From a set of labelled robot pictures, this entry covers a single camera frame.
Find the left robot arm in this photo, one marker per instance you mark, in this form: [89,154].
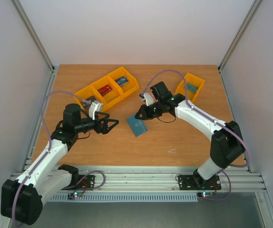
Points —
[23,199]

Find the aluminium corner post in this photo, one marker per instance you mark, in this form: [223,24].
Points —
[27,23]
[242,29]

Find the grey slotted cable duct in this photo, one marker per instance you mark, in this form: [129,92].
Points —
[92,197]

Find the left aluminium corner post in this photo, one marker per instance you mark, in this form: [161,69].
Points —
[27,23]

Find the red credit card in bin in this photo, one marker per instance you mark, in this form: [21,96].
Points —
[104,90]

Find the green credit card in bin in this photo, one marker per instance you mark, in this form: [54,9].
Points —
[192,88]

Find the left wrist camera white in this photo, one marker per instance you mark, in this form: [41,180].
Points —
[95,107]

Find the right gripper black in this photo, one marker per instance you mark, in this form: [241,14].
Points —
[152,110]

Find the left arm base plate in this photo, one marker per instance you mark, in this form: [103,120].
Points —
[87,182]

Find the small yellow bin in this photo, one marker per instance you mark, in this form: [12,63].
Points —
[195,80]

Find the blue credit card in bin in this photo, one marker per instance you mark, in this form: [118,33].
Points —
[122,81]

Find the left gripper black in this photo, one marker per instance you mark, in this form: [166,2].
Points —
[104,129]

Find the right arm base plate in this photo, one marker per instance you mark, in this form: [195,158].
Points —
[189,182]

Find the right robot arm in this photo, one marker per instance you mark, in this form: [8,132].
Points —
[226,143]

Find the right aluminium corner post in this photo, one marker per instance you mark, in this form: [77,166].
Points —
[242,29]

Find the grey credit card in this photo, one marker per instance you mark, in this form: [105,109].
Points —
[88,101]

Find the aluminium rail frame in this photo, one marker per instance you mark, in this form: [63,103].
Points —
[162,178]

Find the yellow three-compartment bin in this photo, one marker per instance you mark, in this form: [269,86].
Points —
[115,96]

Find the teal leather card holder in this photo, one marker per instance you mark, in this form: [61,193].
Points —
[137,126]

